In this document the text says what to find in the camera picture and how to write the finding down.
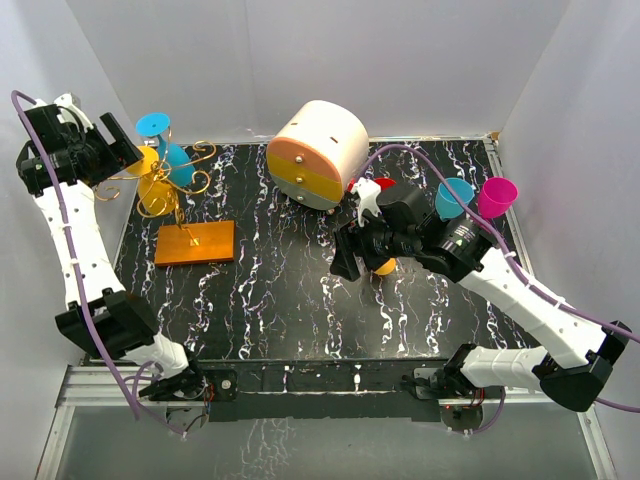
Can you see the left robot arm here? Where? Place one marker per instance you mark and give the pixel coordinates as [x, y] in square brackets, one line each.
[100, 317]

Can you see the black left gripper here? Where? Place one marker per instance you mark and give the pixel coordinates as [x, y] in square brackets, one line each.
[123, 152]

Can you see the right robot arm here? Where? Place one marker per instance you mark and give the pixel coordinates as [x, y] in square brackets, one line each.
[574, 358]

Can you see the yellow wine glass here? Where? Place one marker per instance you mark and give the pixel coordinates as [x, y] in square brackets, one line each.
[156, 196]
[387, 268]

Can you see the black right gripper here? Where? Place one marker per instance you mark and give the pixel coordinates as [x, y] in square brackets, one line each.
[344, 262]

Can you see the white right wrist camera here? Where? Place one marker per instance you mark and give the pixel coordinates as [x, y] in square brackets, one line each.
[367, 191]

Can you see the blue wine glass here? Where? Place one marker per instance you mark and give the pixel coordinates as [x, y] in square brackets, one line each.
[447, 207]
[157, 125]

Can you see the gold wire glass rack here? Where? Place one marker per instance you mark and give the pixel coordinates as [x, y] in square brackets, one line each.
[184, 243]

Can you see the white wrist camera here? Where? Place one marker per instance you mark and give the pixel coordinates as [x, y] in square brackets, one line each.
[69, 101]
[367, 191]

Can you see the round three-drawer cabinet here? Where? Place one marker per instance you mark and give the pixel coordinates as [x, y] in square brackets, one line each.
[316, 155]

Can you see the black front mounting rail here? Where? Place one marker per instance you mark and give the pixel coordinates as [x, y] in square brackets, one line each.
[319, 389]

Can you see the pink wine glass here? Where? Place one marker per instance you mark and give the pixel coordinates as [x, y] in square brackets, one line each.
[496, 197]

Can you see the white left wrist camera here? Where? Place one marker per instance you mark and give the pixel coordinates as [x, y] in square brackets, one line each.
[69, 101]

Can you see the red wine glass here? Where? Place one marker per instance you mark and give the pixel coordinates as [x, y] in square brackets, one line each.
[384, 183]

